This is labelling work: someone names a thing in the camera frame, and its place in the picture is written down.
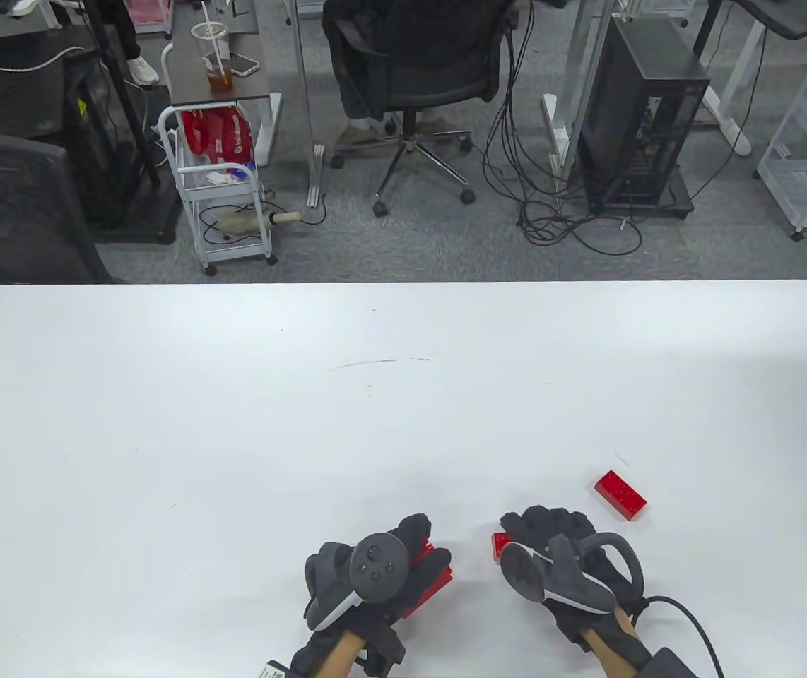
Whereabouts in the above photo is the black swivel office chair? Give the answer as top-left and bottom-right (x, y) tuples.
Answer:
(322, 0), (521, 216)

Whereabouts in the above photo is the black mesh office chair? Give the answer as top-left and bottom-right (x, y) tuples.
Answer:
(0, 129), (116, 285)

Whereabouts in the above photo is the grey tracking controller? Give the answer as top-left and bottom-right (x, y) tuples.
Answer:
(303, 533), (410, 631)
(501, 531), (646, 615)

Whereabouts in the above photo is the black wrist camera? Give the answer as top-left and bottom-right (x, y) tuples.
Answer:
(358, 621), (406, 675)

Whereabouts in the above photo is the brown side table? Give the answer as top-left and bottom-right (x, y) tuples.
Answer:
(165, 11), (284, 168)

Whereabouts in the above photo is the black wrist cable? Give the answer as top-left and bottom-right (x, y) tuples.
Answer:
(637, 595), (726, 678)

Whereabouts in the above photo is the white drinking straw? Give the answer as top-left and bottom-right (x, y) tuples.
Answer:
(200, 0), (229, 75)

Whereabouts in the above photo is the grey mesh chair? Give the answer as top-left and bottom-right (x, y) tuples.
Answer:
(0, 32), (104, 138)

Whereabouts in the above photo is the person's left forearm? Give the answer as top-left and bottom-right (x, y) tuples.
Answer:
(290, 629), (369, 678)

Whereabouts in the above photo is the red printed plastic bag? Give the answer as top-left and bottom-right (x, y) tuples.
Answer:
(181, 107), (257, 169)

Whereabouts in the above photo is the black floor stand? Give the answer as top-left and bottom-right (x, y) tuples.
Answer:
(82, 0), (182, 246)

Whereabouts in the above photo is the white desk leg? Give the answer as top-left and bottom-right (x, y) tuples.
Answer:
(700, 0), (754, 157)

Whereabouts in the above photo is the white and blue packet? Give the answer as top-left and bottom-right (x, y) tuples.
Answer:
(204, 164), (256, 187)

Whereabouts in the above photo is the white rolling cart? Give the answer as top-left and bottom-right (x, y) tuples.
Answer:
(158, 105), (281, 276)

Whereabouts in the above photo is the clear plastic drink cup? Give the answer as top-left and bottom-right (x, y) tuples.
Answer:
(190, 21), (236, 97)

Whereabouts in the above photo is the person's right hand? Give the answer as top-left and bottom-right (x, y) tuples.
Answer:
(501, 506), (643, 650)

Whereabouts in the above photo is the beige handheld tool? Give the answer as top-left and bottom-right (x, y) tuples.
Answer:
(216, 210), (302, 237)

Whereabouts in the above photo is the black tower dolly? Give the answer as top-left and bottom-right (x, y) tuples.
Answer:
(587, 166), (695, 220)

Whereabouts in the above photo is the black computer tower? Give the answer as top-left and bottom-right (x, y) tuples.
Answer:
(577, 16), (712, 213)

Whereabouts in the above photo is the bundle of black cables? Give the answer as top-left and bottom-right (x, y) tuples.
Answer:
(481, 0), (772, 256)

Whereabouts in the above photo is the white desk frame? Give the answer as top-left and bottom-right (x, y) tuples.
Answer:
(560, 0), (622, 174)

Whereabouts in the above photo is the aluminium frame post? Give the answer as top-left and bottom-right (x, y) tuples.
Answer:
(283, 0), (326, 209)

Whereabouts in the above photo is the person's left hand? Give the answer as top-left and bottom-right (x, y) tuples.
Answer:
(346, 514), (452, 627)

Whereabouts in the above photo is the pink box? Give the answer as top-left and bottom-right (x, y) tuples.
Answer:
(124, 0), (172, 28)

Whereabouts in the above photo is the white cable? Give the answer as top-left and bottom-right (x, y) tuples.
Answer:
(0, 46), (86, 73)

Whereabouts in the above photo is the stack of red toy bricks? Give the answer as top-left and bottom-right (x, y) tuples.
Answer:
(400, 538), (455, 621)

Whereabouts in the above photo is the dark desk top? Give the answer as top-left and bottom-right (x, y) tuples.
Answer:
(729, 0), (807, 41)

